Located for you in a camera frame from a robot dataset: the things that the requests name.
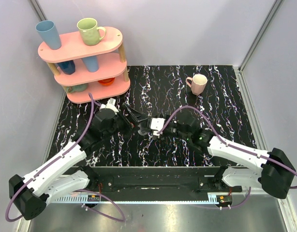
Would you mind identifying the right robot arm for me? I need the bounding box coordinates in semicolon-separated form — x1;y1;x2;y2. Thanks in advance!
138;116;296;199

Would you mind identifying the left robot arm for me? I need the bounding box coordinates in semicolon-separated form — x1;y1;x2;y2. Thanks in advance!
5;102;148;222

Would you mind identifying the orange plastic bowl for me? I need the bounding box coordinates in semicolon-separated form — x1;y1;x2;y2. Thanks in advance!
98;77;115;86

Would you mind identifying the pink three-tier shelf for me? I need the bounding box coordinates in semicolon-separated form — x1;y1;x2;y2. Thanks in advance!
38;27;130;104

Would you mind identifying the teal ceramic mug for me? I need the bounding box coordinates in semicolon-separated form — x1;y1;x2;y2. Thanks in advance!
62;84;88;94

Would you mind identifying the pink ceramic mug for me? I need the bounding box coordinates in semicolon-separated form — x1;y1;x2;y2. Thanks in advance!
186;74;208;95

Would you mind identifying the light blue cup middle shelf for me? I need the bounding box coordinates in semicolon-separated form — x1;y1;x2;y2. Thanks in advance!
81;56;99;73

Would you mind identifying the dark blue mug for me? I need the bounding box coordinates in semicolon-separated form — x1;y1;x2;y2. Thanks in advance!
57;60;75;75

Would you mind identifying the green ceramic mug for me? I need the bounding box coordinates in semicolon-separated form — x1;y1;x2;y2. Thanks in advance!
77;18;106;46

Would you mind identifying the light blue tall cup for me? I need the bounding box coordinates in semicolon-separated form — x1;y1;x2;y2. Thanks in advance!
35;20;61;50

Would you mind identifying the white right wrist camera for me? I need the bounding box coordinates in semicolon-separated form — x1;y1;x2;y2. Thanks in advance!
149;118;165;138

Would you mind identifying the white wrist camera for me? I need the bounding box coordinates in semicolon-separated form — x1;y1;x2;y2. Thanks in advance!
100;98;119;114
149;118;165;138

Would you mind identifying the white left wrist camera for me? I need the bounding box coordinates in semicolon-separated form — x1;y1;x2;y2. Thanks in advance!
100;98;119;114

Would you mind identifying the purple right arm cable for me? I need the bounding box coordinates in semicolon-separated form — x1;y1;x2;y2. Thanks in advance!
157;105;297;210

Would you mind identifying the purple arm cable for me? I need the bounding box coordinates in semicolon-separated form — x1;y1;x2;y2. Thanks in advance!
5;92;126;222
157;105;297;210

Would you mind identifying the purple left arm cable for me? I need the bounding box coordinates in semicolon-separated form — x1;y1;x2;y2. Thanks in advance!
5;92;126;222

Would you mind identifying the aluminium frame rail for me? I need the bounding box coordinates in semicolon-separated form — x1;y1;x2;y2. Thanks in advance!
49;188;287;206

